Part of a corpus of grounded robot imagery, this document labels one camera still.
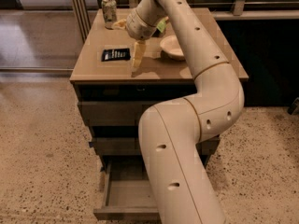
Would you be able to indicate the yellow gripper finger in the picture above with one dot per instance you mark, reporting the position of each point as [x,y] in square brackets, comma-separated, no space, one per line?
[119,25]
[138,53]

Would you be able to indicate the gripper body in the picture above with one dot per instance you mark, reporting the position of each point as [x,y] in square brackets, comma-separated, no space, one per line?
[139,28]

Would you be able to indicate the black rxbar chocolate bar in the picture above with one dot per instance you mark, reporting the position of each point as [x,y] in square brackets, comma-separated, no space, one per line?
[115,55]

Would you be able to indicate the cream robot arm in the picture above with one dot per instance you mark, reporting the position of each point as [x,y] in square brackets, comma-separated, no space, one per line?
[170,131]

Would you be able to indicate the grey three-drawer cabinet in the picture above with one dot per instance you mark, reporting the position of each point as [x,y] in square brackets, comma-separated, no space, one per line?
[158,78]

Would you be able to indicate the grey top drawer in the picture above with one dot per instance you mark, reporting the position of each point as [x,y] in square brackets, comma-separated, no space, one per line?
[120,113]

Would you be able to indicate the grey open bottom drawer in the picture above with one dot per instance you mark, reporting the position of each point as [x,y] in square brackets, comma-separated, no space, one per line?
[127,192]

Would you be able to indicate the silver green soda can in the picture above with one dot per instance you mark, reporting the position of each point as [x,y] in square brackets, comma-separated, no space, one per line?
[109,9]

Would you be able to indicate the green chip bag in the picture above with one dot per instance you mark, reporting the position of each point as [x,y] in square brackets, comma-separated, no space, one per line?
[161,26]

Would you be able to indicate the beige paper bowl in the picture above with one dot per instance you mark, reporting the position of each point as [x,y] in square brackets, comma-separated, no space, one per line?
[171,47]

